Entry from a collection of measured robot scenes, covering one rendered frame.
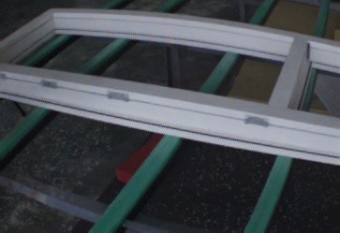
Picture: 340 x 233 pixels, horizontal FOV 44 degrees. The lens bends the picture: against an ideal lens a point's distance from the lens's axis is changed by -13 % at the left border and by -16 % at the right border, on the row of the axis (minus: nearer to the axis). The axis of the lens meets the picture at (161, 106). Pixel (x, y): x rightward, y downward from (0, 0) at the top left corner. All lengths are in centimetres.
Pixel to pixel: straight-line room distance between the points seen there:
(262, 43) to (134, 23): 39
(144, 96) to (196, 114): 11
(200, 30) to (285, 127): 53
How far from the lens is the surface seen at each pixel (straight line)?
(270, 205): 79
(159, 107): 96
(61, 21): 156
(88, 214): 87
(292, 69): 107
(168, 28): 137
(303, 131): 89
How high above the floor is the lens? 141
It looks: 31 degrees down
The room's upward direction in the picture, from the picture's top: 4 degrees counter-clockwise
